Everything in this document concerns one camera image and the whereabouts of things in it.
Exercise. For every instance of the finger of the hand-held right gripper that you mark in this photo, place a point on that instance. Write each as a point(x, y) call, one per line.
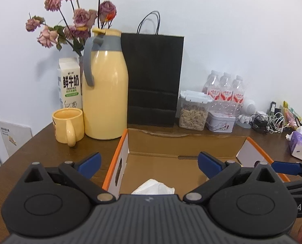
point(288, 168)

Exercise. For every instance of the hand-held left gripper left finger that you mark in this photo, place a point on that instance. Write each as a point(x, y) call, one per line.
point(91, 164)

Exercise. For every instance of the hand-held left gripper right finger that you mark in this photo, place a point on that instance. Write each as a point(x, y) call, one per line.
point(209, 164)

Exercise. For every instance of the orange edged cardboard box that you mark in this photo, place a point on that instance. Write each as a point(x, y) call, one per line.
point(166, 142)

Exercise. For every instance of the yellow ceramic mug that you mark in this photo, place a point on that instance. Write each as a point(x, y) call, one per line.
point(64, 124)

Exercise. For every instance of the clear container of nuts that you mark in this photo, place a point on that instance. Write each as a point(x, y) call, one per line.
point(192, 117)

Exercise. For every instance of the colourful snack packet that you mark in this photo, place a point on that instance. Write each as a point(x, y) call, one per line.
point(291, 114)

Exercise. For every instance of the white crumpled tissue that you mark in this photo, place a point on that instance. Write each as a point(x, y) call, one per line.
point(153, 186)

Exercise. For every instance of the black charger plug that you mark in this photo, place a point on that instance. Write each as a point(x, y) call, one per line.
point(273, 106)

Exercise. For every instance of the white robot toy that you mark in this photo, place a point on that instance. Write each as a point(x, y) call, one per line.
point(248, 106)

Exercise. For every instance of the yellow thermos jug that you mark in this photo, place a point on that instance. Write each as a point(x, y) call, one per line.
point(105, 94)

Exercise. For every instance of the white booklet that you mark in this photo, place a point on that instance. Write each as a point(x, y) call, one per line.
point(13, 137)

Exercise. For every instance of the white milk carton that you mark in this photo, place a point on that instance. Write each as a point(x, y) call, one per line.
point(69, 81)

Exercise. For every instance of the black paper bag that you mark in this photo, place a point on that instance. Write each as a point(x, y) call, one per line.
point(153, 68)

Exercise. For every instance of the dried pink rose bouquet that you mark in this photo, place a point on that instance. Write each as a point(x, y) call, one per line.
point(81, 17)

